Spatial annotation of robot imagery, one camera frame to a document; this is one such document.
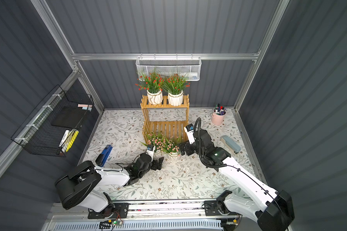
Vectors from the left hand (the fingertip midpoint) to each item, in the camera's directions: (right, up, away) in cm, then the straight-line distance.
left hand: (156, 156), depth 89 cm
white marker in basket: (-43, +16, -17) cm, 49 cm away
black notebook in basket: (-47, +24, -11) cm, 54 cm away
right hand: (+19, +11, -12) cm, 25 cm away
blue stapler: (-35, -2, +1) cm, 35 cm away
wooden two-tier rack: (+8, +17, +19) cm, 27 cm away
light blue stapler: (+48, +7, +5) cm, 49 cm away
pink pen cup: (+42, +26, +13) cm, 51 cm away
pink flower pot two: (+10, +7, -8) cm, 15 cm away
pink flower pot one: (+1, +11, -5) cm, 12 cm away
